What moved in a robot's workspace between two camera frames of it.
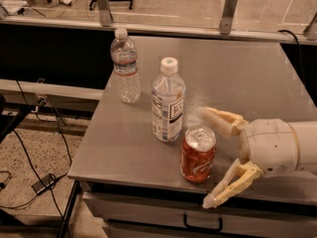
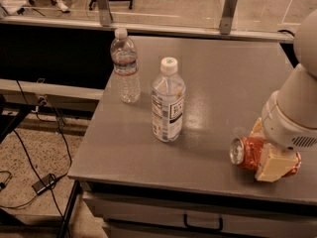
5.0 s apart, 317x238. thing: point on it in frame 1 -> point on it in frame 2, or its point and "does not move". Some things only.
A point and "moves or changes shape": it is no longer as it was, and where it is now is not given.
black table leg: [68, 210] does not move
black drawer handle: [202, 228] does not move
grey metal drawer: [140, 215] does not move
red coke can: [197, 154] moves or changes shape
